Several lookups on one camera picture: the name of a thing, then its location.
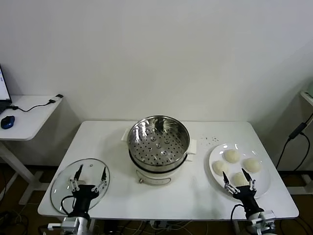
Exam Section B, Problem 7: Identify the round glass pot lid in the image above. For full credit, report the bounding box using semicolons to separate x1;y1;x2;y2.
50;158;111;216

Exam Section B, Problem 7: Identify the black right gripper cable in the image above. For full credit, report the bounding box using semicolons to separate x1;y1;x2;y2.
230;204;246;235

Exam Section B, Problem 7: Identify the blue computer mouse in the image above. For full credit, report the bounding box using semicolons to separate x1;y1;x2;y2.
0;115;16;130

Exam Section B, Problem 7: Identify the black adapter cable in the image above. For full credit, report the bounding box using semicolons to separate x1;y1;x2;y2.
5;94;64;113

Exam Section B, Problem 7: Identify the white electric cooker base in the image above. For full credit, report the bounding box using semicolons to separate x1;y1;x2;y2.
129;151;194;187

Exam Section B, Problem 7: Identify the white power strip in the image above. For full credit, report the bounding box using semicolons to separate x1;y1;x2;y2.
149;220;172;230

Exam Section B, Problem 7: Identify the large white plate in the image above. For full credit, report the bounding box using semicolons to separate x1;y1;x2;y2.
208;143;271;199

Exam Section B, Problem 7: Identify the white steamed baozi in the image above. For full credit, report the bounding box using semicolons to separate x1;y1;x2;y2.
212;160;230;176
231;172;250;187
242;158;262;173
224;149;241;164

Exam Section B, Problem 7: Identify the stainless steel steamer basket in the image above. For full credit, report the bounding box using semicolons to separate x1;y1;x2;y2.
120;115;198;172

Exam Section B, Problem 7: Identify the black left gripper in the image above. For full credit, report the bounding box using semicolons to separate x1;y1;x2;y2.
69;164;108;218

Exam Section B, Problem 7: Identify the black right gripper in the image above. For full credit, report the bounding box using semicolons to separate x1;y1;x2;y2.
222;167;265;218

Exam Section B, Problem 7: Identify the black floor cable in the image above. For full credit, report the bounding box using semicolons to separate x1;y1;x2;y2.
0;211;27;235

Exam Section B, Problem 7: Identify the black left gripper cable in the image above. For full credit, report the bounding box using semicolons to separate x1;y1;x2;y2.
60;195;75;217

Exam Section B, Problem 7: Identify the white laptop desk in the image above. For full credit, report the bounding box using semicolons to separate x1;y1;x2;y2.
0;94;64;206

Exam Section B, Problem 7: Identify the black power brick cable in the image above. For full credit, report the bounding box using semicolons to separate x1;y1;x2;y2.
275;114;313;172

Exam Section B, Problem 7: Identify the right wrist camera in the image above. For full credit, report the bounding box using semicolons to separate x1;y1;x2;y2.
259;211;276;230

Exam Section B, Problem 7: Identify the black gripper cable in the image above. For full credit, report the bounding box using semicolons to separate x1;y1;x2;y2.
60;195;75;217
230;204;246;235

